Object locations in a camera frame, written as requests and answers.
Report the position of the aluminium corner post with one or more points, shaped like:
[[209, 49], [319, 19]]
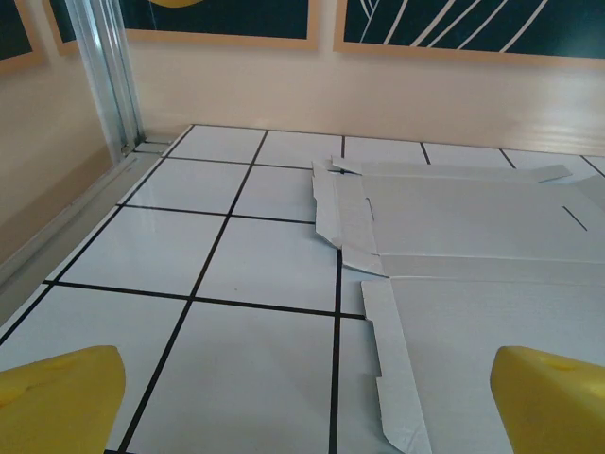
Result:
[[106, 71]]

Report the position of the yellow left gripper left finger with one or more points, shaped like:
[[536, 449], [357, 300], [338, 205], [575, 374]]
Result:
[[57, 406]]

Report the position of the aluminium side rail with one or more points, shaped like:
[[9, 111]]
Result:
[[71, 213]]

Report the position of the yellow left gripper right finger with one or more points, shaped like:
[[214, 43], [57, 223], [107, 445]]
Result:
[[553, 411]]

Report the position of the white and blue paper box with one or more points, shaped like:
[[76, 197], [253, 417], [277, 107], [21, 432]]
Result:
[[449, 227]]

